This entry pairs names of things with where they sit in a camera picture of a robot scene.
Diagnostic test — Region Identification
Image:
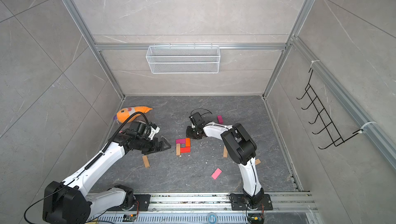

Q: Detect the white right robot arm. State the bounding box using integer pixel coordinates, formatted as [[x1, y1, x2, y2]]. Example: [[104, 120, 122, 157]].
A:
[[186, 112, 265, 209]]

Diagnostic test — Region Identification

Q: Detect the white wire basket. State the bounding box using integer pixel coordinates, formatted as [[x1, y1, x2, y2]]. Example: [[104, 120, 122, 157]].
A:
[[146, 45, 221, 74]]

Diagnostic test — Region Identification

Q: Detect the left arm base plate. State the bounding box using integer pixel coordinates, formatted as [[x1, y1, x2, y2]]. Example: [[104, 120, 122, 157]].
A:
[[122, 194, 151, 211]]

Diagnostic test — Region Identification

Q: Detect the magenta block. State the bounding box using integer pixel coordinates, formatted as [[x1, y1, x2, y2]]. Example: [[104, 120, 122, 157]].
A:
[[217, 115, 223, 124], [176, 138, 186, 144]]

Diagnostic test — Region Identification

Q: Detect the orange block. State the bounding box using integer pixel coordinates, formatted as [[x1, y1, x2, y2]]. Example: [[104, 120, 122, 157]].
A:
[[185, 138, 191, 147]]

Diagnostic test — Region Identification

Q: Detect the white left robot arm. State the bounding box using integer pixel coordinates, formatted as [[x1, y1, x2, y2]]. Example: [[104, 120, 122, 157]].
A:
[[37, 112, 171, 224]]

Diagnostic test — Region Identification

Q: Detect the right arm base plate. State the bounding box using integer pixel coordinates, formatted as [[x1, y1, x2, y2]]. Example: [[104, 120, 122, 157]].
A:
[[229, 193, 273, 211]]

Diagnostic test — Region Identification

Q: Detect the pink block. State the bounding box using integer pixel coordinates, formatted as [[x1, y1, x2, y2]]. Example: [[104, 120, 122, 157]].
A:
[[211, 168, 222, 180]]

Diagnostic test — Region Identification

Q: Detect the red block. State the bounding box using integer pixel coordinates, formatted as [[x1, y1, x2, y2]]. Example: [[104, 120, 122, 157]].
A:
[[180, 147, 191, 154]]

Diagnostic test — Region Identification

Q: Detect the orange plush toy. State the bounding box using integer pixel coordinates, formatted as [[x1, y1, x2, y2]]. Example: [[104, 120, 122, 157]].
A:
[[113, 106, 152, 123]]

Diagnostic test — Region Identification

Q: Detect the black wire hook rack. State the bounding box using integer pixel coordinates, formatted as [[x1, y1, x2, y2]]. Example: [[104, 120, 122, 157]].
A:
[[296, 68, 366, 150]]

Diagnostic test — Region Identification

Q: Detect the aluminium rail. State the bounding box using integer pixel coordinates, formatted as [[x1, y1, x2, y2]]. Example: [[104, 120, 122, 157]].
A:
[[60, 192, 319, 215]]

